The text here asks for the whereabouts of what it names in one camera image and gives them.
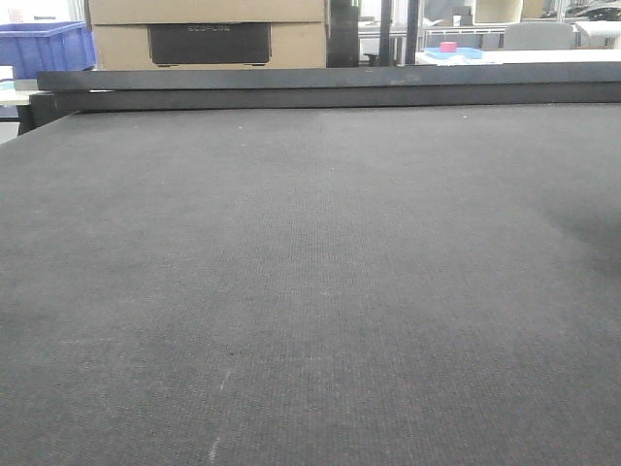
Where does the black conveyor belt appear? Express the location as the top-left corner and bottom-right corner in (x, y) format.
(1, 104), (620, 465)

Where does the lower cardboard box black print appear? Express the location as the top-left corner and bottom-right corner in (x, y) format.
(91, 21), (328, 71)

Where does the upper cardboard box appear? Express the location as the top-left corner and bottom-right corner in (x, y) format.
(88, 0), (329, 25)

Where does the black cabinet panel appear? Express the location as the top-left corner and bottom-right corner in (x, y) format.
(326, 1), (359, 68)

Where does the pink tape roll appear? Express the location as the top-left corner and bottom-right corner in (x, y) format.
(439, 41), (458, 53)

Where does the blue tray on table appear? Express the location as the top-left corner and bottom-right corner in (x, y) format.
(424, 48), (484, 60)

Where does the grey office chair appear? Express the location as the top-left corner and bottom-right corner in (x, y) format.
(504, 22), (575, 50)

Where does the blue plastic crate background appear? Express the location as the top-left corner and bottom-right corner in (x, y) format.
(1, 21), (97, 80)

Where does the white background table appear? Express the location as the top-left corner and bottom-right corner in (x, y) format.
(416, 49), (620, 66)

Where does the black vertical post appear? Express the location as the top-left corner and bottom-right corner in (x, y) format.
(405, 0), (420, 65)

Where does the black conveyor side rail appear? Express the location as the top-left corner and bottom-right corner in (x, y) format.
(18, 61), (620, 133)

